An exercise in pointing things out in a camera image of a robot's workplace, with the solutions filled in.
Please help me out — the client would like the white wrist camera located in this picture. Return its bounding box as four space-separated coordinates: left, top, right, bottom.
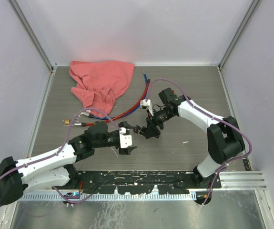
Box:
140 99 153 117
119 127 132 149

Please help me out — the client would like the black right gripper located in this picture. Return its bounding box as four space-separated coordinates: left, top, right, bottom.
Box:
145 107 175 139

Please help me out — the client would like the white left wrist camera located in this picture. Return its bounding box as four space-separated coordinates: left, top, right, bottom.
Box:
119 127 132 149

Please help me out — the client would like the red cable lock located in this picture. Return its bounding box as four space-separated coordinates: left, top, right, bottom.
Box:
64 74 150 127

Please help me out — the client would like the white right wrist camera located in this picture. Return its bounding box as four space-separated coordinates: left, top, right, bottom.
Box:
140 99 153 117

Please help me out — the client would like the blue cable lock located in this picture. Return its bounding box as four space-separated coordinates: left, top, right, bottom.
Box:
78 71 150 121

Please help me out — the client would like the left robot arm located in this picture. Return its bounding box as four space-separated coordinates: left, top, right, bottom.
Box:
0 121 139 206

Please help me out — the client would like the slotted cable duct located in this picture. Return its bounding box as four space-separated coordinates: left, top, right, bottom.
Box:
19 191 196 201

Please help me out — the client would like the pink cloth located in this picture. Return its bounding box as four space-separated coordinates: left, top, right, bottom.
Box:
69 61 134 114

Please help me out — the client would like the brass padlock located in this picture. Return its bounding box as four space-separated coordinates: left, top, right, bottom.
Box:
62 118 81 126

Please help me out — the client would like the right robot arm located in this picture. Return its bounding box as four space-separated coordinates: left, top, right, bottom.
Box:
139 88 245 188

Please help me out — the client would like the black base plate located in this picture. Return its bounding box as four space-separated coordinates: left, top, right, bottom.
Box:
52 170 223 195

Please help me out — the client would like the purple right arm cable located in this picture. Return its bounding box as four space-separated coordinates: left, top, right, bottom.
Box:
146 79 252 206

